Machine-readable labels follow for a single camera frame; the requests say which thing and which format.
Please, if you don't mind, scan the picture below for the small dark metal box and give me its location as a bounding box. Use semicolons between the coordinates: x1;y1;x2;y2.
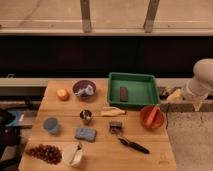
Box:
109;121;122;134

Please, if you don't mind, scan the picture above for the small metal cup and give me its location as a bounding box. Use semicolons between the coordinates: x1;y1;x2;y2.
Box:
80;110;92;124

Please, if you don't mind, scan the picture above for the green plastic tray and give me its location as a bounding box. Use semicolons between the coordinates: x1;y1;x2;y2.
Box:
108;72;160;108

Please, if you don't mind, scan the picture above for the dark chair at left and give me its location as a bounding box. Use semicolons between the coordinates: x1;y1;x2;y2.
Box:
0;108;22;171

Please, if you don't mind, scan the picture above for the orange apple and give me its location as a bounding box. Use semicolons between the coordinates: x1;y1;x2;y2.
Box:
56;89;70;101

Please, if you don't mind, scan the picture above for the purple bowl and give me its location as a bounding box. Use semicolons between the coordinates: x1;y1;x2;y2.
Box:
72;80;96;99

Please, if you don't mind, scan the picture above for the orange bowl with carrot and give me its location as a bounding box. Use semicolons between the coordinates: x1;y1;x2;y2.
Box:
140;106;164;129

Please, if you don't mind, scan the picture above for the bunch of dark grapes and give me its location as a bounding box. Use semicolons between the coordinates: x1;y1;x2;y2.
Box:
26;144;62;164

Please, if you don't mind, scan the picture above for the blue sponge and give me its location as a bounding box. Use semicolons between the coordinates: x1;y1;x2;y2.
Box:
75;127;97;142

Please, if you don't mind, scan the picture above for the brown block in tray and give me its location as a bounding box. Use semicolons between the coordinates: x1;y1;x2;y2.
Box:
120;87;128;102

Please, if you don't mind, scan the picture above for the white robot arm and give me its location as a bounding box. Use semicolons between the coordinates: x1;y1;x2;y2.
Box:
167;58;213;102

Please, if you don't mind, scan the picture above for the black handled knife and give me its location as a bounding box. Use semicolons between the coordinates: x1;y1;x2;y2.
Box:
118;138;150;154

